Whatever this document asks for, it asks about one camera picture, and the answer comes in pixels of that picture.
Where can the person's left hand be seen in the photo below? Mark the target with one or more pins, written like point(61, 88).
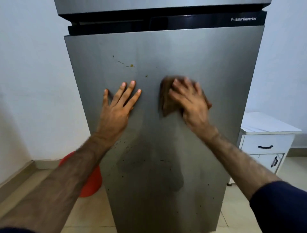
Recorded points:
point(115, 117)

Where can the person's right hand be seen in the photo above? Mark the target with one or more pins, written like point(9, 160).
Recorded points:
point(194, 110)

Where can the brown checked cloth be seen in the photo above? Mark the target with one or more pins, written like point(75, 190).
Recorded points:
point(168, 100)

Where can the plain silver refrigerator door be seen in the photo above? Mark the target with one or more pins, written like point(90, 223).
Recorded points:
point(172, 156)

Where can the red plastic bucket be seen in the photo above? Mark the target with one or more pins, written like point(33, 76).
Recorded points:
point(93, 182)

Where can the silver refrigerator door with logo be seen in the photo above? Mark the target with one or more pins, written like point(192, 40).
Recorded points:
point(163, 4)

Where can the person's left forearm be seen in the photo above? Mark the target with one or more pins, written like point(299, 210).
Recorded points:
point(52, 187)

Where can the person's right forearm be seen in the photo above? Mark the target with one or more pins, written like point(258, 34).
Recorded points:
point(242, 165)

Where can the small white cabinet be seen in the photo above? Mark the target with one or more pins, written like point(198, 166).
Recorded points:
point(266, 139)

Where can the dark blue right sleeve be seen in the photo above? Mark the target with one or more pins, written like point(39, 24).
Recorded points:
point(280, 206)

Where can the dark blue sleeve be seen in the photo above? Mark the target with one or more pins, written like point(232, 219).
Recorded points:
point(14, 231)
point(280, 206)

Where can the dark blue left sleeve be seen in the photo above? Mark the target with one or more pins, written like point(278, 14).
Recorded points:
point(14, 231)

